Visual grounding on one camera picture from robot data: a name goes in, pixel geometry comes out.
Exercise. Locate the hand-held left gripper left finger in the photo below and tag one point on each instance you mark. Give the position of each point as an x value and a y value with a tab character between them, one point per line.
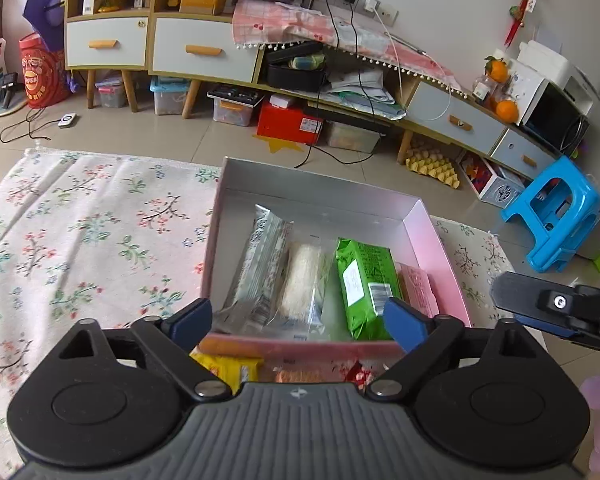
192	321

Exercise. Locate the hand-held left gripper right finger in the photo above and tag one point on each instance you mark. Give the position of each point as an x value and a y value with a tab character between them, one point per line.
402	326

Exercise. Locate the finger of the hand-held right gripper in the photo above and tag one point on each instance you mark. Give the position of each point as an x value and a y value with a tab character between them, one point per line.
530	295

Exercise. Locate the yellow snack packet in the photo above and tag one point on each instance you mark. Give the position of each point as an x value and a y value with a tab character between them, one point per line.
225	367

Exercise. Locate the red candy packet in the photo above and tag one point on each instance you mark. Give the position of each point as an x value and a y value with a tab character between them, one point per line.
362	375

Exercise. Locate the pink cardboard box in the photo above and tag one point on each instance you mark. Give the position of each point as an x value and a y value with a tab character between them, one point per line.
310	200

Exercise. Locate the pink snack packet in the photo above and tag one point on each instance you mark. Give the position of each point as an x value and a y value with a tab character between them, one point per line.
420	290

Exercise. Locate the green snack packet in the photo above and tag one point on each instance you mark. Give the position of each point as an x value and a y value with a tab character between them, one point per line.
367	285

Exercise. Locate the silver grey snack packet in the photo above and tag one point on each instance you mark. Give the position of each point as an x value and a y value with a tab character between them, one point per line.
260	265

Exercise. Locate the clear white rice cracker packet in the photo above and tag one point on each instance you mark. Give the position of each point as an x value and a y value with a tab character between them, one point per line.
302	280

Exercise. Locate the orange wafer packet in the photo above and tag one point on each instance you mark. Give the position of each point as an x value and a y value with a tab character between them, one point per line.
300	375

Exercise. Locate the blue plastic stool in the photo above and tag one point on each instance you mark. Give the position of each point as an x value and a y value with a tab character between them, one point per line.
555	180

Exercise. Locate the white toy crate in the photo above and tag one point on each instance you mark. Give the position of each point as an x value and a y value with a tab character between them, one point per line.
495	182

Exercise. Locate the floral tablecloth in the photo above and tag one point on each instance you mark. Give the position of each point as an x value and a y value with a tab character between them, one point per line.
95	240

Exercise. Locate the yellow egg tray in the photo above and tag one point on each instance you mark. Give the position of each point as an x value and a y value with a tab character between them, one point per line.
432	170

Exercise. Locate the white microwave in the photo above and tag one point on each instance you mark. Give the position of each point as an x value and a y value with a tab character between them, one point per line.
555	115

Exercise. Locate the orange fruit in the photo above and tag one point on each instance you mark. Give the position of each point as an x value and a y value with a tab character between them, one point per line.
498	71
506	110

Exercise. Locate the clear storage box under cabinet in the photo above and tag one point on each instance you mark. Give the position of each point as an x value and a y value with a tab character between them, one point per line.
352	137

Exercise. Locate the yellow star sticker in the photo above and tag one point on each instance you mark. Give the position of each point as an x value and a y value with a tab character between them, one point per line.
277	145

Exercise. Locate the low wooden cabinet grey drawers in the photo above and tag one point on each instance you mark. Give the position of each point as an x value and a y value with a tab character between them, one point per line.
445	110

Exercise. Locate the glass jar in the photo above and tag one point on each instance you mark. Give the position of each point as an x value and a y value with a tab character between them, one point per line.
481	89

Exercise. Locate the red box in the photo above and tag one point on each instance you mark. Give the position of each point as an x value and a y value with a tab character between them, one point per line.
287	122

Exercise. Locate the blue lid storage box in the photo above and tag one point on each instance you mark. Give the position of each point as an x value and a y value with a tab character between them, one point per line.
169	97

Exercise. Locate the white appliance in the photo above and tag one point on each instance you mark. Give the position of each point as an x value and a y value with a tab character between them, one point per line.
555	62

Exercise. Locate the stack of papers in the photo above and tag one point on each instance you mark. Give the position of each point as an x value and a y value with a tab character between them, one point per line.
365	90

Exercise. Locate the clear plastic storage box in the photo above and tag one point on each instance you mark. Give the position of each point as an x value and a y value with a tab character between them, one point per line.
111	94

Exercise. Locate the black case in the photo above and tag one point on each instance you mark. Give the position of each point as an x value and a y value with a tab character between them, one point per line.
295	77

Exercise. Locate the wooden cabinet white drawer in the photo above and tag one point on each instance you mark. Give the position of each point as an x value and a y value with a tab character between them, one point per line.
105	40
205	50

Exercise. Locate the red hanging ornament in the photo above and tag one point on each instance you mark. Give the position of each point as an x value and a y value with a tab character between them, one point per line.
522	5

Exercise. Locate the red gift bag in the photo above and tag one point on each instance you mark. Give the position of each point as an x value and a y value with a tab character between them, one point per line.
42	72

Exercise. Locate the black handheld device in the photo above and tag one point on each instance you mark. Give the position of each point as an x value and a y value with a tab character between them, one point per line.
7	91

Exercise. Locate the pink tasselled cloth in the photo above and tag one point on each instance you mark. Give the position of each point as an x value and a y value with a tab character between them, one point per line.
280	22

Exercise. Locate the yellow cardboard box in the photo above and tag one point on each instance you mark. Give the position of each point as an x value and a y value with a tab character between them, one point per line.
202	2

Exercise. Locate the white carton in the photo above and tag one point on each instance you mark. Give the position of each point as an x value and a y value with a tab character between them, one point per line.
94	1

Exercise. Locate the purple umbrella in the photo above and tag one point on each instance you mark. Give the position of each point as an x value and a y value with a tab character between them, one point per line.
45	7

